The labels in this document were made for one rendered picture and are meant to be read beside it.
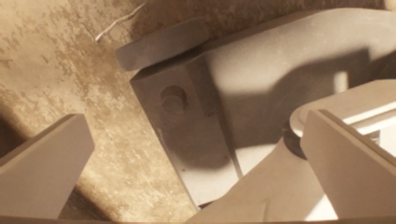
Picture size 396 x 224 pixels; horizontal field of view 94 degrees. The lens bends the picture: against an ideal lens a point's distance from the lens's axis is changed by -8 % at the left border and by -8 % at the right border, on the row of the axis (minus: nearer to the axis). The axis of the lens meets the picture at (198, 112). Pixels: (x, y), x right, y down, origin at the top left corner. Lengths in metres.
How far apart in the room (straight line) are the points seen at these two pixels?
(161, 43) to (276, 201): 0.29
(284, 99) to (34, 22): 0.64
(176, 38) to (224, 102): 0.16
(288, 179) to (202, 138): 0.19
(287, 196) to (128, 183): 0.61
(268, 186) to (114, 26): 0.50
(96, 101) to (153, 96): 0.31
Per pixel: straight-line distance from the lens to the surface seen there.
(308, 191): 0.30
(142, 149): 0.69
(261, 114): 0.45
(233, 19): 0.56
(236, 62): 0.40
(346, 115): 0.35
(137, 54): 0.37
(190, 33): 0.38
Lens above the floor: 0.55
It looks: 66 degrees down
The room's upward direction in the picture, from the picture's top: 174 degrees clockwise
